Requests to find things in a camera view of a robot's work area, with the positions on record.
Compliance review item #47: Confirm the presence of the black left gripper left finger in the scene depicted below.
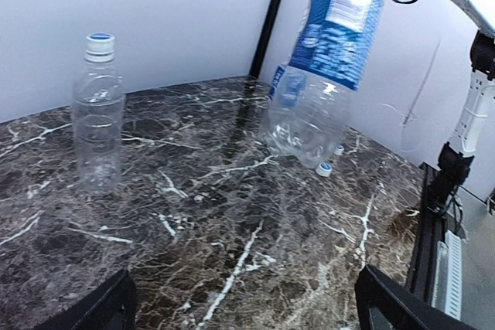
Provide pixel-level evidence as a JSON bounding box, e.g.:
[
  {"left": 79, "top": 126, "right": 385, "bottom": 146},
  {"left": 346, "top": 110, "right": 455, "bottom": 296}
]
[{"left": 34, "top": 269, "right": 136, "bottom": 330}]

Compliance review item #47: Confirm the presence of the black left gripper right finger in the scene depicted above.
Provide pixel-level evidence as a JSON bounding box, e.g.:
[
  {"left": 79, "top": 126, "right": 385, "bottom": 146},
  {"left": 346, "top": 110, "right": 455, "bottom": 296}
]
[{"left": 355, "top": 264, "right": 472, "bottom": 329}]

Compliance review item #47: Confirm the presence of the blue label water bottle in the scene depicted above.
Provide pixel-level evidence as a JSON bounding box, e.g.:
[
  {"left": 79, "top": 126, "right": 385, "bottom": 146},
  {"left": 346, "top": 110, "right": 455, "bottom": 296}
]
[{"left": 261, "top": 0, "right": 384, "bottom": 168}]

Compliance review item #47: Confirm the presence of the clear plastic bottle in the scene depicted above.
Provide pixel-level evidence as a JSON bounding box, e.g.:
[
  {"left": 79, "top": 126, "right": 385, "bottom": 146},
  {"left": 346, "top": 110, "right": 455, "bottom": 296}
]
[{"left": 400, "top": 37, "right": 442, "bottom": 155}]

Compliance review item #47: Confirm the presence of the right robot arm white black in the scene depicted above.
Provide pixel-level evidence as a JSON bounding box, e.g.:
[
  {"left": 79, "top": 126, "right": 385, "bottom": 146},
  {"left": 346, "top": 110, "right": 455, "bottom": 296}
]
[{"left": 426, "top": 0, "right": 494, "bottom": 213}]

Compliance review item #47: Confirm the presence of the clear bottle at back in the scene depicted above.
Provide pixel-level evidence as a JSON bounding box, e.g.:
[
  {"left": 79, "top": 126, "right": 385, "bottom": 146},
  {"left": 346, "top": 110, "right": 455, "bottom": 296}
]
[{"left": 71, "top": 32, "right": 127, "bottom": 196}]

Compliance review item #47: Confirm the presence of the white slotted cable duct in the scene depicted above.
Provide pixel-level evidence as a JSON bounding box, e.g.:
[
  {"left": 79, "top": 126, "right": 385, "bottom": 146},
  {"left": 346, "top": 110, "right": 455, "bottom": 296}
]
[{"left": 432, "top": 230, "right": 463, "bottom": 321}]

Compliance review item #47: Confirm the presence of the black front table rail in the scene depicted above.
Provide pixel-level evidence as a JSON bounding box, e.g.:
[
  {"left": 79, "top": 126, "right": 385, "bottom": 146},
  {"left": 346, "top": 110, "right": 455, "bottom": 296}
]
[{"left": 405, "top": 163, "right": 461, "bottom": 304}]

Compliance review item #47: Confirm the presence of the right black frame post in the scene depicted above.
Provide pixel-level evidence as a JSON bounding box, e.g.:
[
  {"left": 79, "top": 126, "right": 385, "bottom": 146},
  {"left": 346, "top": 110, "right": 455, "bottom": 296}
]
[{"left": 248, "top": 0, "right": 282, "bottom": 80}]

